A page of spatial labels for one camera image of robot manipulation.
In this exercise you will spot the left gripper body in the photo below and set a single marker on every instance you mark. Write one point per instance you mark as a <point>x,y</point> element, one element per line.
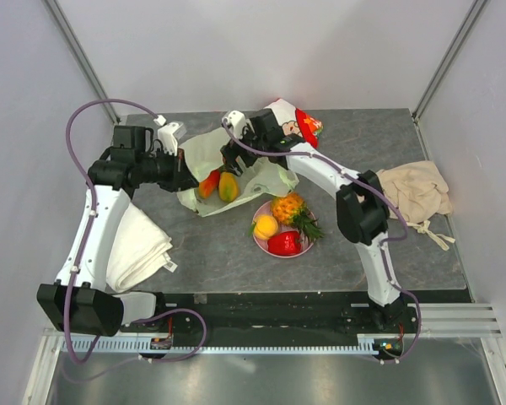
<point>167,170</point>

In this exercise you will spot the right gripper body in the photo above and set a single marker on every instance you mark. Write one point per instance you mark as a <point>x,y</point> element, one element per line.
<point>231,150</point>

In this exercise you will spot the fake pineapple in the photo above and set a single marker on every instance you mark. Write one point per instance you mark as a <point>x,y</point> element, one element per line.
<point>292,210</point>

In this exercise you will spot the fake yellow pear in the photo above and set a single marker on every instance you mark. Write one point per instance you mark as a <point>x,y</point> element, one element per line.
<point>264,227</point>

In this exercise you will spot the fake red bell pepper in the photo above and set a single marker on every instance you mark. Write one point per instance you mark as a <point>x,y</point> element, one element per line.
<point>285,244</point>

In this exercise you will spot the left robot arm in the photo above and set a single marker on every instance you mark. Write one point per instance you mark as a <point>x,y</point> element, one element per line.
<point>76,301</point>

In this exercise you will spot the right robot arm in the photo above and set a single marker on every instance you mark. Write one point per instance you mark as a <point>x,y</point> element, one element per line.
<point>362,210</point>

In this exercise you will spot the fake red orange mango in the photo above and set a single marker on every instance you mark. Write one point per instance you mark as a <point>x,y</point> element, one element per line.
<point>209,185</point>

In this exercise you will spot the white red cartoon bag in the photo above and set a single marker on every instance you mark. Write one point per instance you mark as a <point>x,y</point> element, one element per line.
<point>293,120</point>

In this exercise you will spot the pink plate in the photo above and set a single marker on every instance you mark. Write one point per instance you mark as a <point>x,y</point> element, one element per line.
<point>265,209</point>

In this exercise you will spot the white folded towel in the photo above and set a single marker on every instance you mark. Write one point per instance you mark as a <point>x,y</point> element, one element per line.
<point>139,250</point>

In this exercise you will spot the beige crumpled cloth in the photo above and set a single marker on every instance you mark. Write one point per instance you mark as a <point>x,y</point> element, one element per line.
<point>419,191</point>

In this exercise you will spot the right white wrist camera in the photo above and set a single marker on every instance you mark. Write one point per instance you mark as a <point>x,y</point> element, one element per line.
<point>234,122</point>

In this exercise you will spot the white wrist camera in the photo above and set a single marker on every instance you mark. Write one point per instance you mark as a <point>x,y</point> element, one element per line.
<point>169,133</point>
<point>234,122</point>

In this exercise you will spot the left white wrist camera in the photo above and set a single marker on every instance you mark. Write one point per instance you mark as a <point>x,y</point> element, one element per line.
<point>169,133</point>

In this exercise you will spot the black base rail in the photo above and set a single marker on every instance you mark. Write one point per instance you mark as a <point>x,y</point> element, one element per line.
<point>345,313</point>

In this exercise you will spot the slotted cable duct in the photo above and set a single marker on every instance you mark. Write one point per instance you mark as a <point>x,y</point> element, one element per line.
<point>152,345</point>

